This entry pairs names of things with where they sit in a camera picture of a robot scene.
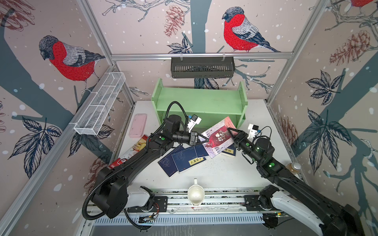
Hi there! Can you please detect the white ceramic pitcher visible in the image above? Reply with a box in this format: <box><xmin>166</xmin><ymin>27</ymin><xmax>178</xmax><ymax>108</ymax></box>
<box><xmin>187</xmin><ymin>178</ymin><xmax>205</xmax><ymax>207</ymax></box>

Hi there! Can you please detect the white wire mesh tray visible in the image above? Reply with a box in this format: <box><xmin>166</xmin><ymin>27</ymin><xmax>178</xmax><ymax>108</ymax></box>
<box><xmin>74</xmin><ymin>72</ymin><xmax>126</xmax><ymax>135</ymax></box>

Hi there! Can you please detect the blue book yellow label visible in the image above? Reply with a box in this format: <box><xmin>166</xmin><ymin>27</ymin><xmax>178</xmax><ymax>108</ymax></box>
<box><xmin>172</xmin><ymin>146</ymin><xmax>206</xmax><ymax>173</ymax></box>
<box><xmin>221</xmin><ymin>145</ymin><xmax>237</xmax><ymax>157</ymax></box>

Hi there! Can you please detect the black hanging slotted basket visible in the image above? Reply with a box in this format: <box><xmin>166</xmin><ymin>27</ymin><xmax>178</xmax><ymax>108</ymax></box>
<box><xmin>171</xmin><ymin>57</ymin><xmax>235</xmax><ymax>79</ymax></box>

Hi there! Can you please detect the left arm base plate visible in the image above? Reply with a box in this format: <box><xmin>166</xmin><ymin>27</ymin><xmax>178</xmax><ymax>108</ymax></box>
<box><xmin>127</xmin><ymin>196</ymin><xmax>168</xmax><ymax>213</ymax></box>

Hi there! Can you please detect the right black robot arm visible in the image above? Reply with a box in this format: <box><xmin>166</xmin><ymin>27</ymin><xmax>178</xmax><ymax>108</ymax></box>
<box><xmin>228</xmin><ymin>128</ymin><xmax>365</xmax><ymax>236</ymax></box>

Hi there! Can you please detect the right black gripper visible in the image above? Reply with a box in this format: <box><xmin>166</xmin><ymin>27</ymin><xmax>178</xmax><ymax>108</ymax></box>
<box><xmin>229</xmin><ymin>127</ymin><xmax>263</xmax><ymax>165</ymax></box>

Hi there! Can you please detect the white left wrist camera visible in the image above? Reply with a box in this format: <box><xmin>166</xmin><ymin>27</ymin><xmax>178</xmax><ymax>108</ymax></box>
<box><xmin>187</xmin><ymin>115</ymin><xmax>202</xmax><ymax>133</ymax></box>

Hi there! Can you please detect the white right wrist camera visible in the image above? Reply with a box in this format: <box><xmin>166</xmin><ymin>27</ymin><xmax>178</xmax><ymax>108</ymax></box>
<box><xmin>248</xmin><ymin>124</ymin><xmax>259</xmax><ymax>139</ymax></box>

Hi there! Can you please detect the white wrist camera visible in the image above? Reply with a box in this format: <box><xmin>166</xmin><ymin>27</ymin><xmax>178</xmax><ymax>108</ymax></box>
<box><xmin>187</xmin><ymin>115</ymin><xmax>202</xmax><ymax>133</ymax></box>
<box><xmin>248</xmin><ymin>124</ymin><xmax>259</xmax><ymax>139</ymax></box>

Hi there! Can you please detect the left black corrugated cable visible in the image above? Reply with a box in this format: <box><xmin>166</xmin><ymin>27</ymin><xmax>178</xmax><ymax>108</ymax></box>
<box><xmin>82</xmin><ymin>101</ymin><xmax>190</xmax><ymax>231</ymax></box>

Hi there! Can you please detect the leftmost blue book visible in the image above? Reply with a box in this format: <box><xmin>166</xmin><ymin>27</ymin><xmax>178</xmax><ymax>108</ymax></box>
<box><xmin>158</xmin><ymin>145</ymin><xmax>184</xmax><ymax>178</ymax></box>

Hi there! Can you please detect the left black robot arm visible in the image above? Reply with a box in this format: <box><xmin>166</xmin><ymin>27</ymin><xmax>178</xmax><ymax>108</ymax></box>
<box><xmin>82</xmin><ymin>115</ymin><xmax>209</xmax><ymax>220</ymax></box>

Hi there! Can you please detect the aluminium mounting rail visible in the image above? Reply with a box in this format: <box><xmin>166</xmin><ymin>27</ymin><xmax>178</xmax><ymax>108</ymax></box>
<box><xmin>117</xmin><ymin>188</ymin><xmax>280</xmax><ymax>216</ymax></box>

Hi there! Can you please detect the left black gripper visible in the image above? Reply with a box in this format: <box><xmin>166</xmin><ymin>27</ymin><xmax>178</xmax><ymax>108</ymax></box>
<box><xmin>172</xmin><ymin>131</ymin><xmax>209</xmax><ymax>147</ymax></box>

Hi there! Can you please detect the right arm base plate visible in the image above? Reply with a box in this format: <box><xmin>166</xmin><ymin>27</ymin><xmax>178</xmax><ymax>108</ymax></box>
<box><xmin>243</xmin><ymin>195</ymin><xmax>265</xmax><ymax>211</ymax></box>

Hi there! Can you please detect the pink red illustrated book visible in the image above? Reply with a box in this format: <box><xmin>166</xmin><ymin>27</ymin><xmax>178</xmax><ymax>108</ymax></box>
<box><xmin>202</xmin><ymin>117</ymin><xmax>235</xmax><ymax>158</ymax></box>

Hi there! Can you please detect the green wooden two-tier shelf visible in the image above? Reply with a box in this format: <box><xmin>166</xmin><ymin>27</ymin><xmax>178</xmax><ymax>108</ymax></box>
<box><xmin>151</xmin><ymin>79</ymin><xmax>248</xmax><ymax>131</ymax></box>

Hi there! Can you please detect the pink rectangular case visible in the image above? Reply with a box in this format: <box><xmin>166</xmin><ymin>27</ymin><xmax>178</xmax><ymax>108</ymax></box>
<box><xmin>129</xmin><ymin>114</ymin><xmax>147</xmax><ymax>138</ymax></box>

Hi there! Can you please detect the small circuit board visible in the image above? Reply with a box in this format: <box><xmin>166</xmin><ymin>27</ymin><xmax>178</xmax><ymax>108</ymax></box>
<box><xmin>138</xmin><ymin>216</ymin><xmax>156</xmax><ymax>225</ymax></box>

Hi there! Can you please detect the amber bottle white cap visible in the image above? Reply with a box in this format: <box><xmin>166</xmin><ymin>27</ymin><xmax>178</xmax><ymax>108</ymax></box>
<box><xmin>285</xmin><ymin>162</ymin><xmax>301</xmax><ymax>178</ymax></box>

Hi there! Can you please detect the red snack bag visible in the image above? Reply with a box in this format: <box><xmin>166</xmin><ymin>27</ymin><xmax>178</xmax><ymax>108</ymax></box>
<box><xmin>109</xmin><ymin>135</ymin><xmax>147</xmax><ymax>169</ymax></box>

